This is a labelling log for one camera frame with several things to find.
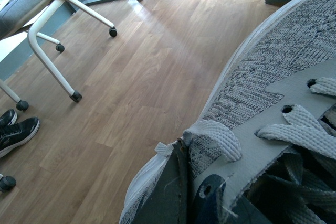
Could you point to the black sneaker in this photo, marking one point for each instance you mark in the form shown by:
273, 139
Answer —
13, 136
8, 118

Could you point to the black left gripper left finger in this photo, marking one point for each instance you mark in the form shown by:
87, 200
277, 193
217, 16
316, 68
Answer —
168, 202

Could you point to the black caster wheel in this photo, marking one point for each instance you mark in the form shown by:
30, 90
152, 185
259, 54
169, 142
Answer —
7, 183

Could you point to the black sneaker near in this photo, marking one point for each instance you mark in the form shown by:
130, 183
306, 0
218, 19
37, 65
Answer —
13, 136

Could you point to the black sneaker far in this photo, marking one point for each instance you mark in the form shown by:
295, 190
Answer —
8, 118

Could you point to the grey knit sneaker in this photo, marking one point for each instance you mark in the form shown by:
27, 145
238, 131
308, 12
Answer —
267, 131

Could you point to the white frame grey chair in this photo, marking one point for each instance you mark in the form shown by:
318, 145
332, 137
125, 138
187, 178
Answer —
30, 16

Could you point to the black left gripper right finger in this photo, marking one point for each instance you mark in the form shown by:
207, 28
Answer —
246, 212

